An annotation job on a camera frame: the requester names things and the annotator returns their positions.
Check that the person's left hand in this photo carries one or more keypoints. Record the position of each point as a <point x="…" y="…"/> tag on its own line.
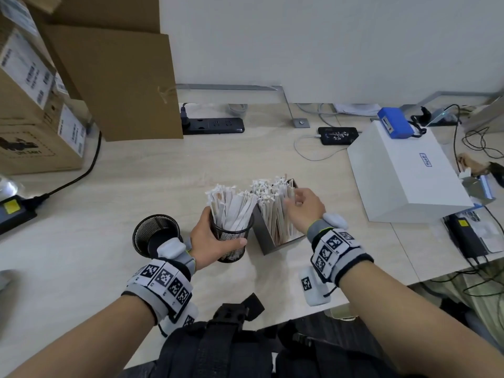
<point x="202" y="242"/>

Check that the person's right hand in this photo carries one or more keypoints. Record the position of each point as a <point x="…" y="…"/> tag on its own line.
<point x="309" y="208"/>

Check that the person's left thumb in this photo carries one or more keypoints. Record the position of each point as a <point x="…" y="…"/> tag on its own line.
<point x="233" y="246"/>

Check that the person's right thumb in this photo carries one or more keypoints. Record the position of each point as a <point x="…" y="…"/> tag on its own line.
<point x="290" y="208"/>

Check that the black mesh cup holding chopsticks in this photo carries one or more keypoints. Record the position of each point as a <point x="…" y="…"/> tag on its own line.
<point x="232" y="234"/>

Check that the person's right forearm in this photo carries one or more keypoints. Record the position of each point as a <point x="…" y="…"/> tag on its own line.
<point x="413" y="314"/>

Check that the person's left forearm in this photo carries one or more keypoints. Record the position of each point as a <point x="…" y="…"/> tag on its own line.
<point x="82" y="334"/>

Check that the bundle of wrapped chopsticks, holder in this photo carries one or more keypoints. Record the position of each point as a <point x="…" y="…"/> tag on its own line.
<point x="273" y="204"/>

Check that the square metal holder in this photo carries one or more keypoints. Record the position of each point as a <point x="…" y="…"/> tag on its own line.
<point x="267" y="236"/>

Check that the bundle of wrapped chopsticks, cup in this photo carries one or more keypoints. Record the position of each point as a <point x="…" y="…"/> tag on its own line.
<point x="230" y="206"/>

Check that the right wrist tracker with markers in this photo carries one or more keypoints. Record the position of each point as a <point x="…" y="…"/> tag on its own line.
<point x="332" y="247"/>

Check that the wrist tracker with markers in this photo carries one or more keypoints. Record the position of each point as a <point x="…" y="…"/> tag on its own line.
<point x="167" y="279"/>
<point x="332" y="247"/>

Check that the left wrist tracker with markers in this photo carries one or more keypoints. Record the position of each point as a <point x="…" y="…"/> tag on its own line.
<point x="167" y="279"/>

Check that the empty black mesh cup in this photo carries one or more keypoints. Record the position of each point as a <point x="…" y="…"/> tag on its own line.
<point x="155" y="236"/>

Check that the black smartphone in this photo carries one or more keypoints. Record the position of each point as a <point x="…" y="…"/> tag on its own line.
<point x="338" y="136"/>

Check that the black chest harness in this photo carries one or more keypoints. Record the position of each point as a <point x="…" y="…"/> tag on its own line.
<point x="244" y="346"/>

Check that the black power strip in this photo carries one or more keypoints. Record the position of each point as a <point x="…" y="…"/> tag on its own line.
<point x="216" y="125"/>

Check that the white papers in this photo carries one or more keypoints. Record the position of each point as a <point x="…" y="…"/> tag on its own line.
<point x="356" y="109"/>

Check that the white box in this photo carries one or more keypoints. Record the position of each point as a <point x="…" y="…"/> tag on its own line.
<point x="409" y="173"/>

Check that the blue device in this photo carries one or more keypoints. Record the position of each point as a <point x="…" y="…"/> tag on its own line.
<point x="395" y="121"/>

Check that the black plug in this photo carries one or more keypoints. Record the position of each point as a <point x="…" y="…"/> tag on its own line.
<point x="184" y="116"/>

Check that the black charger brick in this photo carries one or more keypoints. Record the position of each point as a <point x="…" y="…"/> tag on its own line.
<point x="466" y="236"/>

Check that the blue and silver pouch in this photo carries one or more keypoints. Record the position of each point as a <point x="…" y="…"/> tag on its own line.
<point x="478" y="188"/>

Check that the flat brown cardboard sheet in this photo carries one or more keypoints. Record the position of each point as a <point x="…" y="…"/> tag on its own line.
<point x="122" y="82"/>

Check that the black power adapter, yellow label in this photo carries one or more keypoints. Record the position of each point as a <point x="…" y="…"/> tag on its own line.
<point x="13" y="212"/>

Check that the large labelled cardboard box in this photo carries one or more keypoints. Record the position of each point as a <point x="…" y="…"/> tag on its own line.
<point x="27" y="94"/>

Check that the brown cardboard box flap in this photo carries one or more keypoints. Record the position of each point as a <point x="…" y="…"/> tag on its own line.
<point x="110" y="11"/>

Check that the grey metal desk bracket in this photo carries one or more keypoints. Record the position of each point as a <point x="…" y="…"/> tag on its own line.
<point x="289" y="104"/>

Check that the black clip mount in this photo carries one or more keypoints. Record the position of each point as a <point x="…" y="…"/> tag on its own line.
<point x="421" y="118"/>

